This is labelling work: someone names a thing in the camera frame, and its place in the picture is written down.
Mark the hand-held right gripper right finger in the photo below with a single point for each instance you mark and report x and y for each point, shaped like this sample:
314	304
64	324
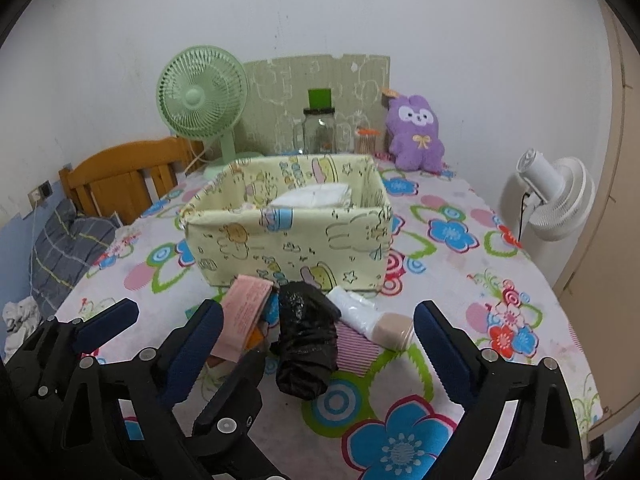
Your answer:
445	355

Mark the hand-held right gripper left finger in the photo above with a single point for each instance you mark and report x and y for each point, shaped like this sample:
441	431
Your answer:
197	350

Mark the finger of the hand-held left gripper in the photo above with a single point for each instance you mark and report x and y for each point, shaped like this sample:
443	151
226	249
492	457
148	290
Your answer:
107	322
235	390

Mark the beige sponge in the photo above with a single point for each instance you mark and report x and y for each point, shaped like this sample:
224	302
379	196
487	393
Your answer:
395	331

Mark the black plastic bag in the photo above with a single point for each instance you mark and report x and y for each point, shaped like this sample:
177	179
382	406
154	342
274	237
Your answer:
305	345

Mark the pink striped clear packet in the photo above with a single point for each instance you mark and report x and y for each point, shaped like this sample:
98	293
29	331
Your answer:
357	352

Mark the yellow printed fabric box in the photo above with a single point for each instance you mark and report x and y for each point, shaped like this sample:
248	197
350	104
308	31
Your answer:
320	240

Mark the grey plaid pillow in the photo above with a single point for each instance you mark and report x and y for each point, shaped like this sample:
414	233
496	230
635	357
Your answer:
65	255

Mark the floral tablecloth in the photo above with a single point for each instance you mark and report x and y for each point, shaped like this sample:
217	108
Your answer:
450	270

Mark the crumpled white cloth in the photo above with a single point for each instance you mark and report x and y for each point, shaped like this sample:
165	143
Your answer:
17	320

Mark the wooden bed headboard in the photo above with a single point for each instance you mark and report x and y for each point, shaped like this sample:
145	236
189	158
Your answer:
115	170

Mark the white standing fan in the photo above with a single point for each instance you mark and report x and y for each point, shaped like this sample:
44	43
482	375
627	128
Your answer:
560	195

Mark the beige door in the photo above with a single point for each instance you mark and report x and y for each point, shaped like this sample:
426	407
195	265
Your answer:
610	210

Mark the purple plush rabbit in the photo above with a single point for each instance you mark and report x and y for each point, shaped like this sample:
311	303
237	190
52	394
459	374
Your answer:
412	135

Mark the small jar with orange lid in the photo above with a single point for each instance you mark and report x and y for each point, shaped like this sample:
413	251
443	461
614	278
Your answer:
367	142

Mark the green desk fan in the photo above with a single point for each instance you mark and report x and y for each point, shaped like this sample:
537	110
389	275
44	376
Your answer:
200	95

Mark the glass jar with green lid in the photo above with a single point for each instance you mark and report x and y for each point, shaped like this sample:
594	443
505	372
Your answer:
320	130

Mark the green printed board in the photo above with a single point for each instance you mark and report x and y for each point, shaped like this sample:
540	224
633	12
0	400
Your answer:
280	90

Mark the wall socket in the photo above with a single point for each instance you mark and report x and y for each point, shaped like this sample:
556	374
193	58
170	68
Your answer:
42	191

